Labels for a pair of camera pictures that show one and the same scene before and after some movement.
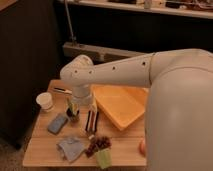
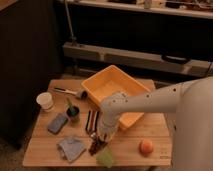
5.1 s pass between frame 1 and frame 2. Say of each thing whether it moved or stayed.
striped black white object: stayed
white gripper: moved
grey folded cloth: stayed
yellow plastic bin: stayed
